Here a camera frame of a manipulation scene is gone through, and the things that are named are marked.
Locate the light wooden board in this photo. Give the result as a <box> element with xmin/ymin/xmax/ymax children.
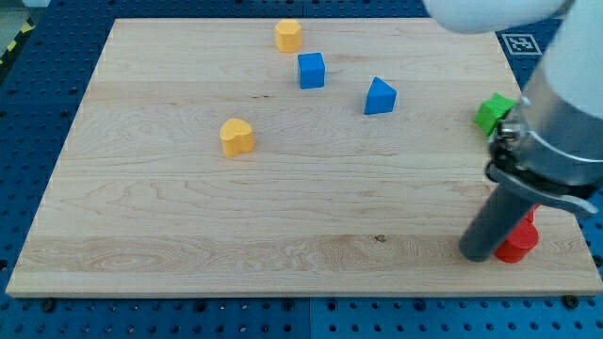
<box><xmin>7</xmin><ymin>19</ymin><xmax>602</xmax><ymax>298</ymax></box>

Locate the red cylinder block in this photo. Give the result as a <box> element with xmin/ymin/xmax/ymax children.
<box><xmin>495</xmin><ymin>204</ymin><xmax>540</xmax><ymax>264</ymax></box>

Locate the blue triangle block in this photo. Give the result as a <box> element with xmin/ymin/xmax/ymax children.
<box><xmin>364</xmin><ymin>77</ymin><xmax>398</xmax><ymax>115</ymax></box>

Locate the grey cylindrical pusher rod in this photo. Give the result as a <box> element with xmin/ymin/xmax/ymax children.
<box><xmin>459</xmin><ymin>186</ymin><xmax>535</xmax><ymax>262</ymax></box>

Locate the green star block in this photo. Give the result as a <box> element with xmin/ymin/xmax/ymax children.
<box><xmin>473</xmin><ymin>92</ymin><xmax>516</xmax><ymax>136</ymax></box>

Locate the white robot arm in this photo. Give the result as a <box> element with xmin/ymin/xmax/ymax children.
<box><xmin>424</xmin><ymin>0</ymin><xmax>602</xmax><ymax>262</ymax></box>

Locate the yellow heart block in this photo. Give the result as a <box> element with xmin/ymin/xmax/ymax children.
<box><xmin>220</xmin><ymin>118</ymin><xmax>255</xmax><ymax>157</ymax></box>

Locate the silver tool mount clamp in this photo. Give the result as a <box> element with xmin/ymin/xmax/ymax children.
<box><xmin>484</xmin><ymin>65</ymin><xmax>602</xmax><ymax>218</ymax></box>

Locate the blue cube block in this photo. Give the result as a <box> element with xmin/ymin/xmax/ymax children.
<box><xmin>298</xmin><ymin>52</ymin><xmax>325</xmax><ymax>89</ymax></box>

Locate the yellow hexagon block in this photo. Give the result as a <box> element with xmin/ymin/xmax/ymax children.
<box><xmin>274</xmin><ymin>19</ymin><xmax>302</xmax><ymax>53</ymax></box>

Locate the white fiducial marker tag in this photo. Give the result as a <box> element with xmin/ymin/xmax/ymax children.
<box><xmin>501</xmin><ymin>33</ymin><xmax>542</xmax><ymax>56</ymax></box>

